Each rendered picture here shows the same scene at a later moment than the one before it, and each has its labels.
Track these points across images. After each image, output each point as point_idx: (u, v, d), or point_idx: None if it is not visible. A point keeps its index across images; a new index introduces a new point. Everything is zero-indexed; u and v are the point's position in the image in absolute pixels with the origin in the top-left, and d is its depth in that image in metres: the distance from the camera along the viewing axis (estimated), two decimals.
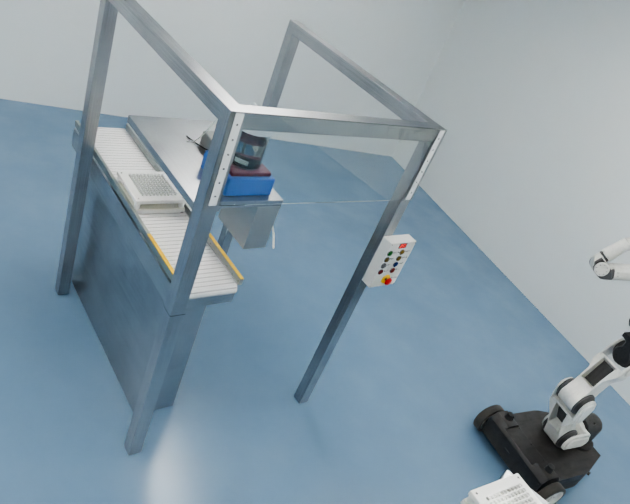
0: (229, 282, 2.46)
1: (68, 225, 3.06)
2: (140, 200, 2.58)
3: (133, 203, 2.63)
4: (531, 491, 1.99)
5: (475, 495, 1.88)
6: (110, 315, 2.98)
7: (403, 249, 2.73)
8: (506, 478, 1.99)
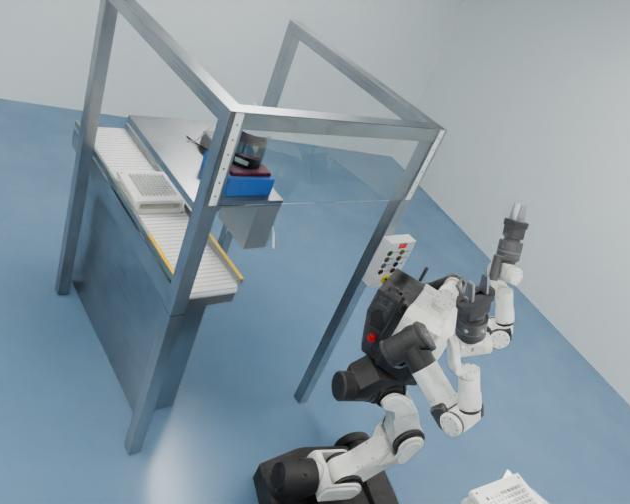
0: (229, 282, 2.46)
1: (68, 225, 3.06)
2: (140, 200, 2.58)
3: (133, 203, 2.63)
4: (531, 491, 1.99)
5: (475, 495, 1.88)
6: (110, 315, 2.98)
7: (403, 249, 2.73)
8: (506, 478, 1.99)
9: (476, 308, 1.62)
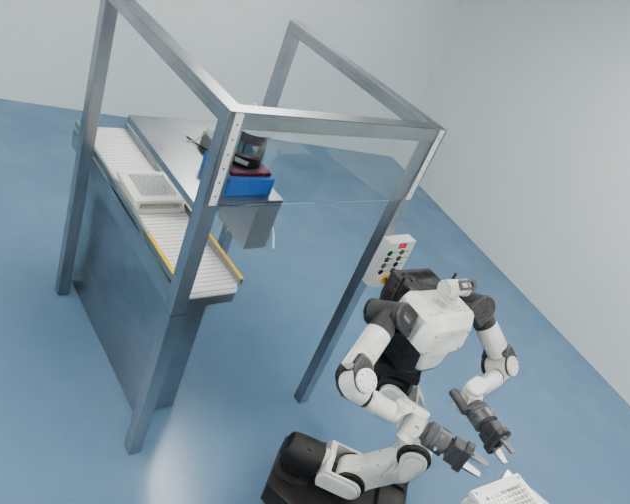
0: (229, 282, 2.46)
1: (68, 225, 3.06)
2: (140, 200, 2.58)
3: (133, 203, 2.63)
4: (531, 491, 1.99)
5: (475, 495, 1.88)
6: (110, 315, 2.98)
7: (403, 249, 2.73)
8: (506, 478, 1.99)
9: (463, 457, 1.88)
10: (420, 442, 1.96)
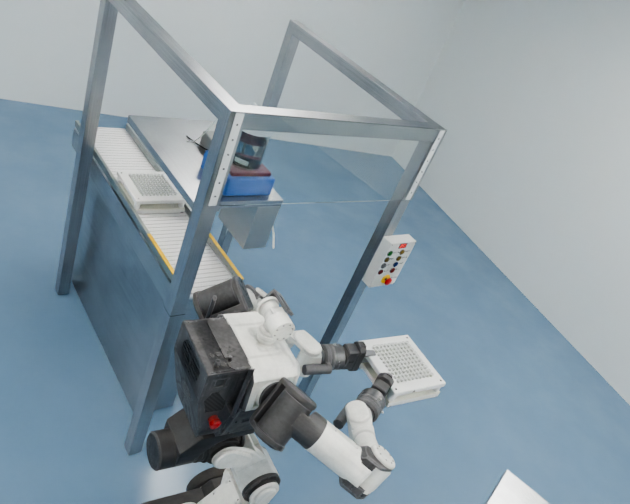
0: None
1: (68, 225, 3.06)
2: (140, 200, 2.58)
3: (133, 203, 2.63)
4: (371, 340, 2.16)
5: (398, 391, 1.97)
6: (110, 315, 2.98)
7: (403, 249, 2.73)
8: None
9: (389, 389, 1.95)
10: None
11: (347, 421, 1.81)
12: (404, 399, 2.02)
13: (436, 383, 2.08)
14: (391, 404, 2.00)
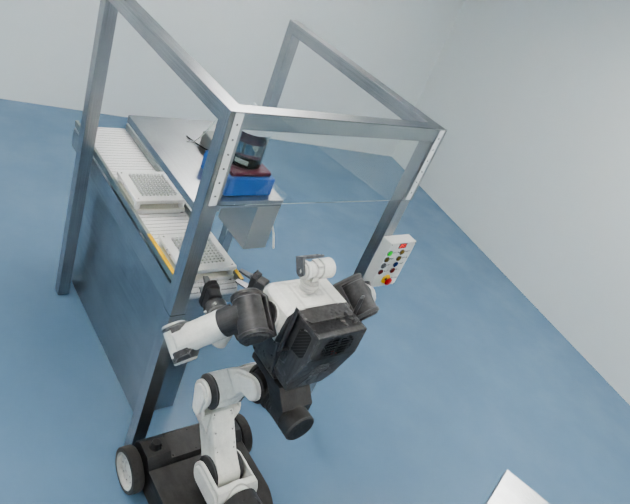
0: (229, 282, 2.46)
1: (68, 225, 3.06)
2: (140, 200, 2.58)
3: (133, 203, 2.63)
4: (175, 262, 2.33)
5: (233, 263, 2.45)
6: (110, 315, 2.98)
7: (403, 249, 2.73)
8: (198, 269, 2.33)
9: None
10: None
11: None
12: None
13: (214, 237, 2.55)
14: (231, 274, 2.48)
